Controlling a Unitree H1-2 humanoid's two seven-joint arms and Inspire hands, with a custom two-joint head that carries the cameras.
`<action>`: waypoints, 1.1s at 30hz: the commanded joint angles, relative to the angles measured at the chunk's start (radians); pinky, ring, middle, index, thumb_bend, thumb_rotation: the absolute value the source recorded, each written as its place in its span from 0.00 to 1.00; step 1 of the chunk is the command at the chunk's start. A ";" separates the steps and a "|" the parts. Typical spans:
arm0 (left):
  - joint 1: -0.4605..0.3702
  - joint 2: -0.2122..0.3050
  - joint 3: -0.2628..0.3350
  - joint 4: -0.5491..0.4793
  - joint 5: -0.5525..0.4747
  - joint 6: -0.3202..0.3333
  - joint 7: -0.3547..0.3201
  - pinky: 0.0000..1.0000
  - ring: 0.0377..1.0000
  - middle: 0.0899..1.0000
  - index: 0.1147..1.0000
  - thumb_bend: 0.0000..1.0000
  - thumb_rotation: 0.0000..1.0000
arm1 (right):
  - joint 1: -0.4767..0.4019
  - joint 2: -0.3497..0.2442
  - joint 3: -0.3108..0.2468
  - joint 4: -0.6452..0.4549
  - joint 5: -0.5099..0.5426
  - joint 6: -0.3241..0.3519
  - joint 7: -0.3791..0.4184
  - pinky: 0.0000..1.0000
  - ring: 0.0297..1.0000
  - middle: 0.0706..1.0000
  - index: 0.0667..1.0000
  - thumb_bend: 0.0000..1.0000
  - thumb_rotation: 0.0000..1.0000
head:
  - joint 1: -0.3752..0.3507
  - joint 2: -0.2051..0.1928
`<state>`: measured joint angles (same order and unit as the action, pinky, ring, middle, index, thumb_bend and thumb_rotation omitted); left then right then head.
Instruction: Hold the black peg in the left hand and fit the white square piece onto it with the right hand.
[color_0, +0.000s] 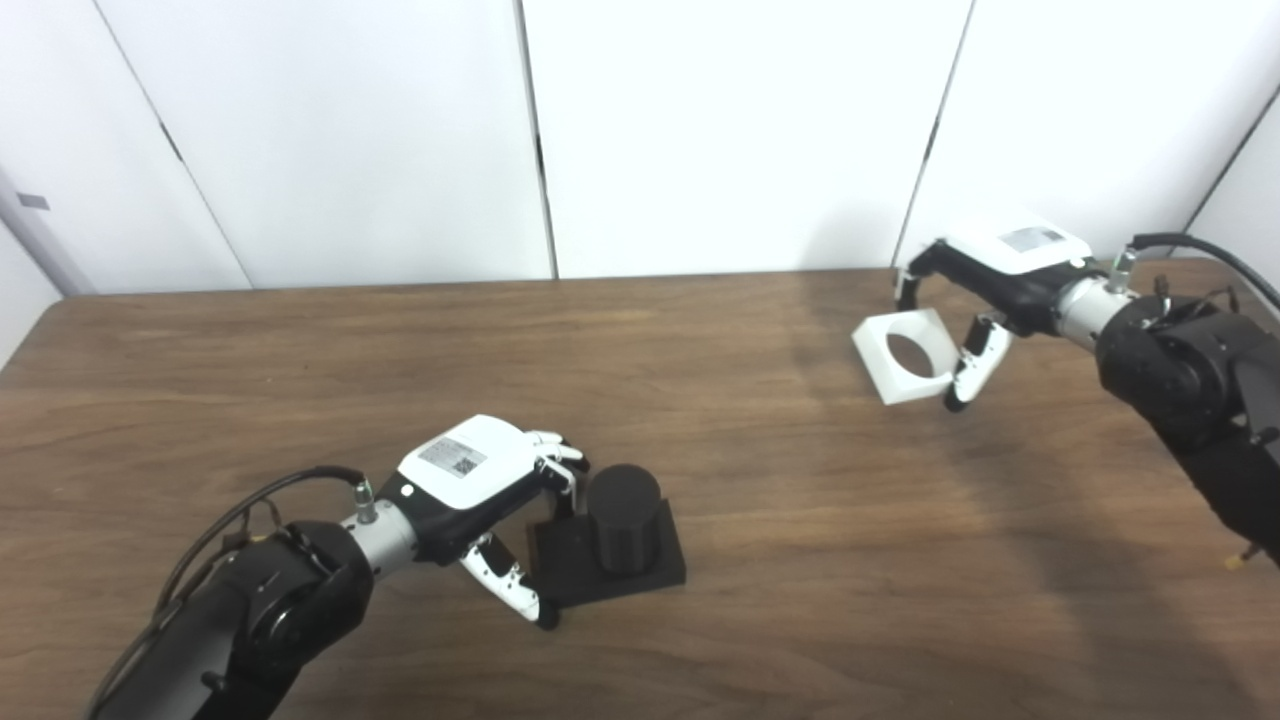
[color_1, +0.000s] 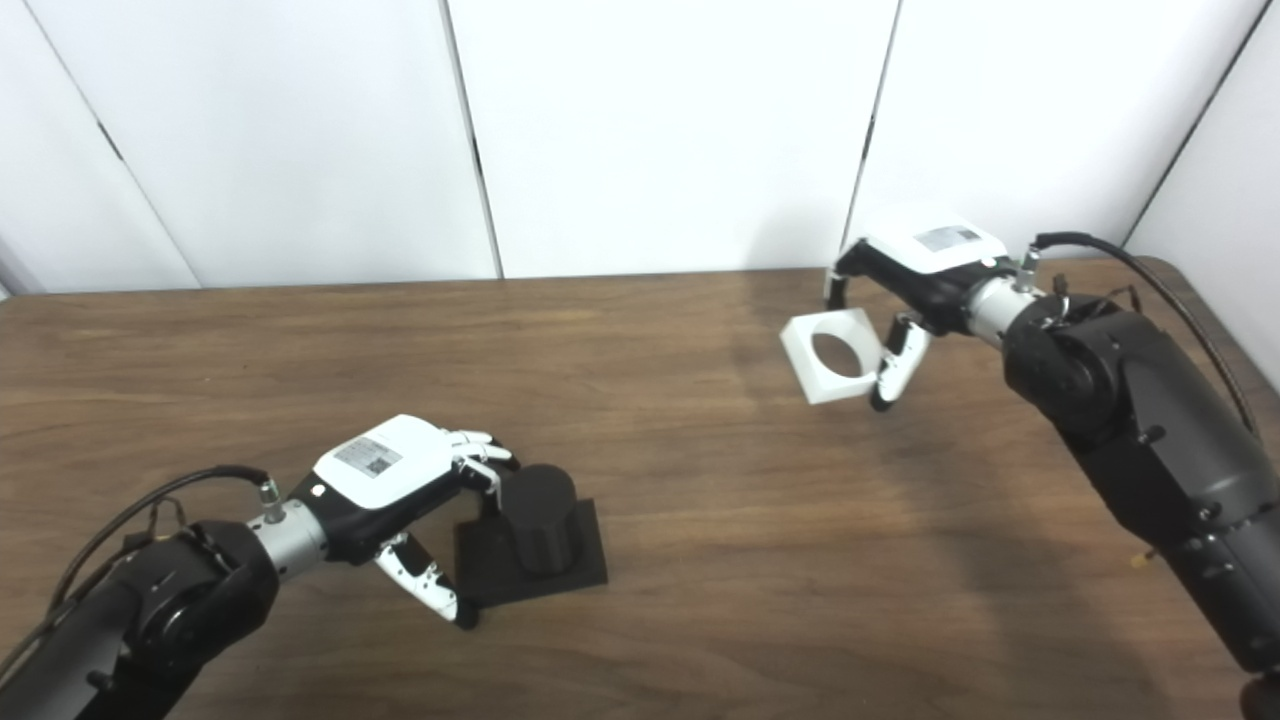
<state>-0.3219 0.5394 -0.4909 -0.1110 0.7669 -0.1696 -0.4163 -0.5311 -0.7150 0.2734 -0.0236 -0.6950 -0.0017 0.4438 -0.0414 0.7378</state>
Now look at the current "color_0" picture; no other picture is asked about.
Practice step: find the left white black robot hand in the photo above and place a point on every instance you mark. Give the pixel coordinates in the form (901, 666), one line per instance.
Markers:
(465, 470)

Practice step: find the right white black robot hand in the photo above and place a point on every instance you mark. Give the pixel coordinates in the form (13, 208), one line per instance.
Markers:
(1010, 265)

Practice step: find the white square piece with hole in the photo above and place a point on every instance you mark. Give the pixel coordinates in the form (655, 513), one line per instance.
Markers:
(880, 360)

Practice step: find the black peg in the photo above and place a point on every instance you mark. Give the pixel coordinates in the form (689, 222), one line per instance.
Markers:
(625, 515)

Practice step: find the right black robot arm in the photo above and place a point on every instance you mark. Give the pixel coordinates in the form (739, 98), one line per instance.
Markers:
(1180, 370)

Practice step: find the grey partition post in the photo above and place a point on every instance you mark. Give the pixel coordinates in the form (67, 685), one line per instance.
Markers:
(55, 255)

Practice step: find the small grey tag on post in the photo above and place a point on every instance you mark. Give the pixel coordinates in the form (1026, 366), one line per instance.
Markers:
(33, 201)

